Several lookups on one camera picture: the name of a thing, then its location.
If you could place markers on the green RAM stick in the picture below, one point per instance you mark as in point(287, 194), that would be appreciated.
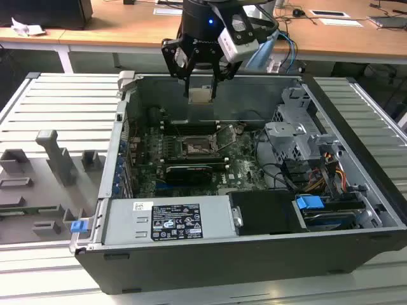
point(19, 210)

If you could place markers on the white paper sheet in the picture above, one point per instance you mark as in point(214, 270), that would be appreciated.
point(341, 22)

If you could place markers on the black open PC case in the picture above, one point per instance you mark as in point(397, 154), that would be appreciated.
point(222, 270)

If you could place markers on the hard disk in blue carrier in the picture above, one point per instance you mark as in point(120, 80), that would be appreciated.
point(308, 202)

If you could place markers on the black graphics card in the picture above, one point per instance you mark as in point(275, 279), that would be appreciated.
point(187, 174)

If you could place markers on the grey parts rack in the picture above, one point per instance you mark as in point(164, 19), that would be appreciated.
point(38, 190)

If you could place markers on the silver metal drive cage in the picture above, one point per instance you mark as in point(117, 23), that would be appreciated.
point(286, 136)

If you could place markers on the crumpled white paper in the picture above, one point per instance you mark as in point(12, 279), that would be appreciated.
point(27, 29)

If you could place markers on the silver square CPU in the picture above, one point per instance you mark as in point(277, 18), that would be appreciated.
point(200, 96)

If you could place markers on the CPU socket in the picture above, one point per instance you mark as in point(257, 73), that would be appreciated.
point(198, 147)

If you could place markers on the black computer mouse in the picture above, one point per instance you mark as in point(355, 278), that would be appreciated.
point(298, 12)

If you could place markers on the green motherboard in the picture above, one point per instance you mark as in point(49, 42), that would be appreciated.
point(245, 171)

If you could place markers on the grey power supply unit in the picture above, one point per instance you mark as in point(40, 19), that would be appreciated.
point(127, 222)

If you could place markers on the black box on desk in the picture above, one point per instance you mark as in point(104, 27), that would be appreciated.
point(41, 12)

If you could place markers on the blue case latch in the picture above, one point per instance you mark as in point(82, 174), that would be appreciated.
point(78, 227)

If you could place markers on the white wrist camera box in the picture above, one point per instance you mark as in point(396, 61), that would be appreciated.
point(238, 47)

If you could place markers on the grey laptop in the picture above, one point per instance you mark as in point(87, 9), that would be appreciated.
point(389, 21)

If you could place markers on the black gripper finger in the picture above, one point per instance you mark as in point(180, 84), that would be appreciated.
point(168, 57)
point(227, 72)

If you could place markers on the black RAM slot row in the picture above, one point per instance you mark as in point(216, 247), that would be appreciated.
point(190, 127)
point(194, 159)

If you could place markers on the wooden desk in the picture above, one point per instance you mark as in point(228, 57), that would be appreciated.
point(127, 28)

